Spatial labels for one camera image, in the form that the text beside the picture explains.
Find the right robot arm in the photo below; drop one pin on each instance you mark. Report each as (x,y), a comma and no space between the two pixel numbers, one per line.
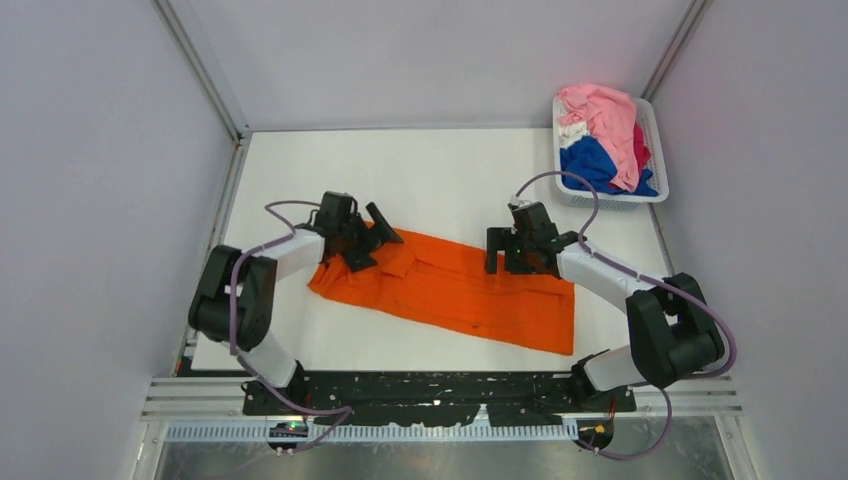
(673,334)

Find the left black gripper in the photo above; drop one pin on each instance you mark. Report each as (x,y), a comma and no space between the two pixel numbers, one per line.
(359,259)

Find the pink t shirt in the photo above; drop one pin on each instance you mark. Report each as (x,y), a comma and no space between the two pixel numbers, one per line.
(610,116)

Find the white plastic laundry basket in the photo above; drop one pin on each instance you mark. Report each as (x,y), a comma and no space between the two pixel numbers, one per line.
(646,119)

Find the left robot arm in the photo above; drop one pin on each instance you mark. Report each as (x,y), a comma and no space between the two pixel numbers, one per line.
(233,302)

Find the crimson t shirt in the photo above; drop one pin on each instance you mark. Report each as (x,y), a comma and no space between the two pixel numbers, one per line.
(642,152)

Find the white slotted cable duct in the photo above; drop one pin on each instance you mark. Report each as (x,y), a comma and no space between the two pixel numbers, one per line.
(300,431)

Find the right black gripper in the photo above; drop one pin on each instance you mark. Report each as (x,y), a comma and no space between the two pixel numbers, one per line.
(498,239)

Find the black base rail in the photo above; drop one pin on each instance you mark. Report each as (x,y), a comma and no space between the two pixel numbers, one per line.
(443,399)

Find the blue t shirt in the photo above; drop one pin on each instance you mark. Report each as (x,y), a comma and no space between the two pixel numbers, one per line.
(589,160)

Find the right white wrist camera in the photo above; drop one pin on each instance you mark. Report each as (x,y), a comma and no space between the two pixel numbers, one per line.
(516,203)

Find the orange t shirt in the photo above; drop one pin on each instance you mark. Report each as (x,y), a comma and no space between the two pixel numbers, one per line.
(443,283)

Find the white t shirt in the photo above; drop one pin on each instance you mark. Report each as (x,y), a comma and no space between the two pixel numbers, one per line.
(569,134)

